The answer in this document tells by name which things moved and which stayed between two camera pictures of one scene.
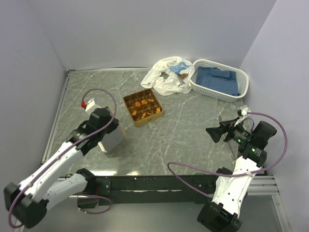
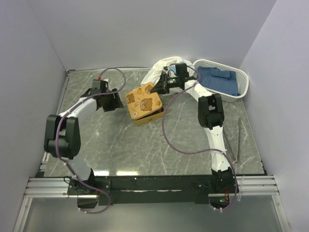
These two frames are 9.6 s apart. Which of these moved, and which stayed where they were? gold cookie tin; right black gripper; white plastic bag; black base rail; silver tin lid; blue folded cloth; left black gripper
Moved: silver tin lid; right black gripper; left black gripper
Stayed: gold cookie tin; white plastic bag; blue folded cloth; black base rail
